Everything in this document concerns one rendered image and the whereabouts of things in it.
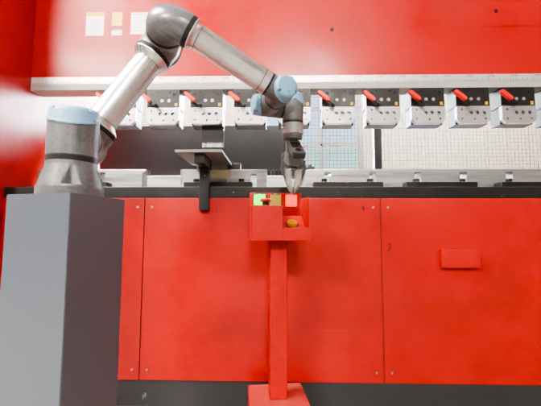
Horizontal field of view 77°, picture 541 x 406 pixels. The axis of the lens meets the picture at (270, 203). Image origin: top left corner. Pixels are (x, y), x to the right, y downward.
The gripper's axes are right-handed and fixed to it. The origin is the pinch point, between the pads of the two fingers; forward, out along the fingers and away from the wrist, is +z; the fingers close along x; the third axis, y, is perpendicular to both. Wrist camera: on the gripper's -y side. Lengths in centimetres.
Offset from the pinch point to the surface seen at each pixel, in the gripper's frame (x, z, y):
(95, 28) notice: 87, -76, 47
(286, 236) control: 3.3, 15.9, -6.5
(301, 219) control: -4.0, 10.7, 4.2
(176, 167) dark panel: 56, -16, 92
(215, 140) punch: 30, -24, 38
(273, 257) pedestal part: 7.1, 23.7, -2.2
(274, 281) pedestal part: 6.9, 32.1, -2.9
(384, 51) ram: -46, -65, 28
